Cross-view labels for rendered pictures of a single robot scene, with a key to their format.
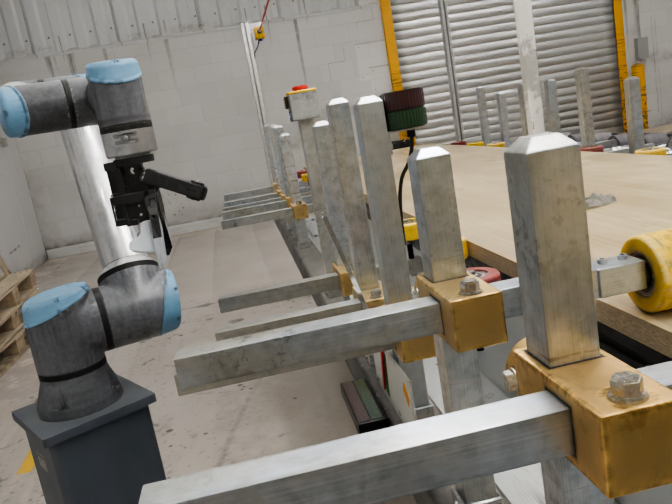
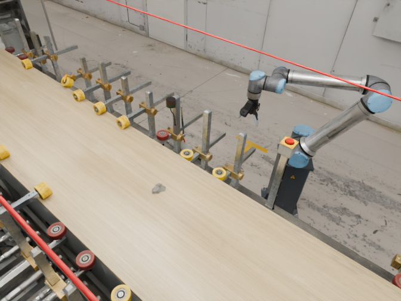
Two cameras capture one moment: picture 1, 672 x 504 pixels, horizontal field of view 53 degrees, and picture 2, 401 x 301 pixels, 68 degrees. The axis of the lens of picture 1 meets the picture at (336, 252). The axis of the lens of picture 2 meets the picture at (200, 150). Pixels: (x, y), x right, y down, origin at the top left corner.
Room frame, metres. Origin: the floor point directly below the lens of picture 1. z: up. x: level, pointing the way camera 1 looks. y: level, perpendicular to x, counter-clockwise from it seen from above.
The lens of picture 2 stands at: (2.14, -1.10, 2.16)
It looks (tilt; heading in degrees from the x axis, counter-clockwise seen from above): 42 degrees down; 134
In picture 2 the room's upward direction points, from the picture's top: 3 degrees clockwise
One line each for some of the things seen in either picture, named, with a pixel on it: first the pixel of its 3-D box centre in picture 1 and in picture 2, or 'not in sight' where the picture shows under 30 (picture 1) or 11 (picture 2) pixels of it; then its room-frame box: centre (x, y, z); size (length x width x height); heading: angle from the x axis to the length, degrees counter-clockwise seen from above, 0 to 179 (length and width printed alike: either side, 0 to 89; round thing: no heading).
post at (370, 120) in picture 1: (393, 269); (176, 126); (0.91, -0.08, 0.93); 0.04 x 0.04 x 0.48; 7
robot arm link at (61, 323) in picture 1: (66, 326); (301, 138); (1.49, 0.64, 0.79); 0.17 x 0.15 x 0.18; 115
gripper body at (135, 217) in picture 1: (136, 190); (252, 104); (1.21, 0.33, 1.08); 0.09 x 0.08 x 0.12; 98
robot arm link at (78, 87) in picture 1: (102, 99); (274, 83); (1.31, 0.38, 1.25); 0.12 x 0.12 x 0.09; 25
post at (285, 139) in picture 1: (296, 199); not in sight; (2.40, 0.11, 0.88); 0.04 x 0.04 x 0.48; 7
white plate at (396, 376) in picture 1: (391, 380); (182, 146); (0.94, -0.05, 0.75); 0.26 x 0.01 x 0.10; 7
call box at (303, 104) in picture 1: (303, 106); (287, 147); (1.67, 0.02, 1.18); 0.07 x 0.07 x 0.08; 7
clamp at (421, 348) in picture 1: (408, 327); (173, 134); (0.89, -0.08, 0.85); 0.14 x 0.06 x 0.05; 7
